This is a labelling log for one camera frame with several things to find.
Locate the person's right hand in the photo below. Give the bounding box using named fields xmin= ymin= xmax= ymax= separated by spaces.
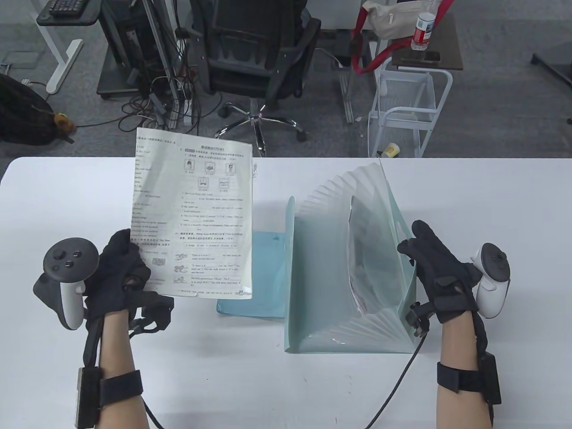
xmin=396 ymin=219 xmax=484 ymax=325

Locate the person's left hand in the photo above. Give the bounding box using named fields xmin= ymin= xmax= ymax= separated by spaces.
xmin=82 ymin=229 xmax=175 ymax=334

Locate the printed worksheet document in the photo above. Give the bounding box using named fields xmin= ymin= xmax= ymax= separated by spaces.
xmin=130 ymin=128 xmax=255 ymax=300

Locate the mint green accordion folder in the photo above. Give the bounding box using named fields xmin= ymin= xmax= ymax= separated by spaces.
xmin=284 ymin=163 xmax=423 ymax=355

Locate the blue paper document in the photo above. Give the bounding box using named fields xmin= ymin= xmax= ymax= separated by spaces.
xmin=216 ymin=230 xmax=289 ymax=319

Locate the person's left forearm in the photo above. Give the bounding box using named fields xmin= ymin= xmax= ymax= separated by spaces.
xmin=95 ymin=311 xmax=147 ymax=429

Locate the person's right forearm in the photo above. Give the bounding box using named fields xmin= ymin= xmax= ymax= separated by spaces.
xmin=436 ymin=311 xmax=495 ymax=429

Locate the grey white handheld controller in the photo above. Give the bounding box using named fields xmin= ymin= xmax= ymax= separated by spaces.
xmin=33 ymin=237 xmax=100 ymax=332
xmin=471 ymin=243 xmax=511 ymax=320

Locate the black labelled wrist box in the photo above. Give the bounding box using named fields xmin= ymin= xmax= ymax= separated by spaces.
xmin=480 ymin=352 xmax=502 ymax=405
xmin=74 ymin=366 xmax=101 ymax=428

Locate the black backpack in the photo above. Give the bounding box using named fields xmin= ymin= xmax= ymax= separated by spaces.
xmin=0 ymin=74 xmax=57 ymax=145

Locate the short aluminium extrusion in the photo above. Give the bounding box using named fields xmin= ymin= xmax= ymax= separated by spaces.
xmin=339 ymin=71 xmax=357 ymax=124

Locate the white leg standing desk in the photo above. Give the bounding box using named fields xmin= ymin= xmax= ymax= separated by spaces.
xmin=29 ymin=0 xmax=101 ymax=95

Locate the black smartphone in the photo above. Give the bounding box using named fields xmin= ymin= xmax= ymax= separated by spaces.
xmin=399 ymin=50 xmax=442 ymax=63

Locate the dark brown side table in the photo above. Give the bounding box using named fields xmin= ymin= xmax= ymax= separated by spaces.
xmin=388 ymin=11 xmax=464 ymax=71

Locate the black computer tower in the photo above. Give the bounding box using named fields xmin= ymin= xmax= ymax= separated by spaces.
xmin=97 ymin=0 xmax=162 ymax=100

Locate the black stand base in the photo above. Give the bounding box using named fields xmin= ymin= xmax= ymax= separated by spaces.
xmin=531 ymin=42 xmax=572 ymax=90

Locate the clear plastic water bottle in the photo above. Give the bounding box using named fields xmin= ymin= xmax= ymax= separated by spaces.
xmin=411 ymin=0 xmax=441 ymax=51

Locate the black office chair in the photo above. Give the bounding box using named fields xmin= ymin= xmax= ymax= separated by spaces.
xmin=177 ymin=0 xmax=322 ymax=157

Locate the black keyboard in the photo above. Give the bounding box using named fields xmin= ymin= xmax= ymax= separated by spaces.
xmin=47 ymin=0 xmax=88 ymax=17

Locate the black wrist strap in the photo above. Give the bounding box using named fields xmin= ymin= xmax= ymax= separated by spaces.
xmin=437 ymin=361 xmax=486 ymax=394
xmin=99 ymin=370 xmax=144 ymax=408

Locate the tangle of black cables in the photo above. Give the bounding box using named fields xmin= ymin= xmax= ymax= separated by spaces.
xmin=118 ymin=63 xmax=225 ymax=139

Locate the white wire cart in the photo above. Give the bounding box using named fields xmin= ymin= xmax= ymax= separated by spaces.
xmin=367 ymin=58 xmax=453 ymax=158

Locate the aluminium frame rail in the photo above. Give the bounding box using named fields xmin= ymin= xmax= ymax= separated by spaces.
xmin=143 ymin=0 xmax=200 ymax=130

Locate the beige bag with red strap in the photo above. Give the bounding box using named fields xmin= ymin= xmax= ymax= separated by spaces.
xmin=351 ymin=0 xmax=454 ymax=75

